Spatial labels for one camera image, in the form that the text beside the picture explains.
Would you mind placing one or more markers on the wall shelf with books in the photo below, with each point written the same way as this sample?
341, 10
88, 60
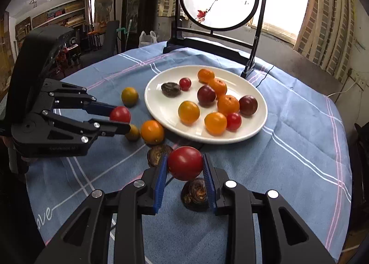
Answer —
57, 15

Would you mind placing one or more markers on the blue striped tablecloth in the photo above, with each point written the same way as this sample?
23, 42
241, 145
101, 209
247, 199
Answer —
288, 143

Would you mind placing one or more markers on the white plastic bag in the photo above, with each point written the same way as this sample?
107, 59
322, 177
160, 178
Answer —
147, 40

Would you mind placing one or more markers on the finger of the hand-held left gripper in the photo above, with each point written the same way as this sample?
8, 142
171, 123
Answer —
101, 107
115, 129

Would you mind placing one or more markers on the brown water chestnut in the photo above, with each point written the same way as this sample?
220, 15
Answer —
155, 156
194, 195
171, 89

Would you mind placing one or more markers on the yellow orange tomato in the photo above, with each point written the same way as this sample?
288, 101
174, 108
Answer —
188, 112

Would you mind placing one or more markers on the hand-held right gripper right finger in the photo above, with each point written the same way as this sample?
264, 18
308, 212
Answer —
209, 183

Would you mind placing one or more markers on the dark grey chair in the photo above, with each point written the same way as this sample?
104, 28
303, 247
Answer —
109, 39

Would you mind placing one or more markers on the small yellow green tomato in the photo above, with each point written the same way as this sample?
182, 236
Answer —
134, 133

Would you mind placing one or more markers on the white round plate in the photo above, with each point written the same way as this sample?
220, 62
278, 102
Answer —
161, 108

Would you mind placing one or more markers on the dark red plum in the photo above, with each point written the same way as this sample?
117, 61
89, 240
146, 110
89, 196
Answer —
248, 105
206, 96

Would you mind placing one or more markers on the green and white pole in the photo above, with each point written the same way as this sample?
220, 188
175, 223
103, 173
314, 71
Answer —
122, 31

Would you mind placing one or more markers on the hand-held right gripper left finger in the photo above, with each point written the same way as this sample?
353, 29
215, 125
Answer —
160, 183

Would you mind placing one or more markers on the black framed bird painting screen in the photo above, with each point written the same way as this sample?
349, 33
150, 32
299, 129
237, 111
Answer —
222, 7

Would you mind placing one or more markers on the white wall socket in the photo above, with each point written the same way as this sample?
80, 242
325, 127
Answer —
357, 78

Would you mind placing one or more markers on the standing fan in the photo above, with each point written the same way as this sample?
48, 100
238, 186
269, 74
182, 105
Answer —
103, 3

